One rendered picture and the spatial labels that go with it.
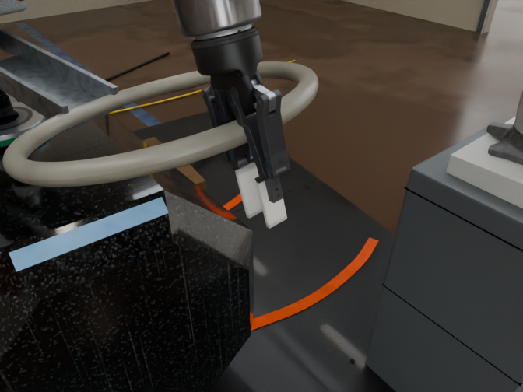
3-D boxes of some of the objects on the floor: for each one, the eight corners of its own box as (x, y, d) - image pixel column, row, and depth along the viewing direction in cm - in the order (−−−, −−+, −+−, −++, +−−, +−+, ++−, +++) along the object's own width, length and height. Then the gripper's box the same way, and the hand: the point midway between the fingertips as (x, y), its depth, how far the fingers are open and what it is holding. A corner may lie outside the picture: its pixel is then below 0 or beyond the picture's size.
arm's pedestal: (428, 293, 176) (488, 109, 130) (559, 384, 145) (702, 183, 98) (342, 363, 151) (379, 165, 104) (479, 491, 119) (619, 289, 73)
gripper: (300, 18, 43) (332, 224, 53) (212, 27, 56) (252, 191, 66) (237, 36, 39) (285, 253, 50) (160, 42, 52) (211, 212, 63)
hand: (261, 196), depth 56 cm, fingers closed on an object, 4 cm apart
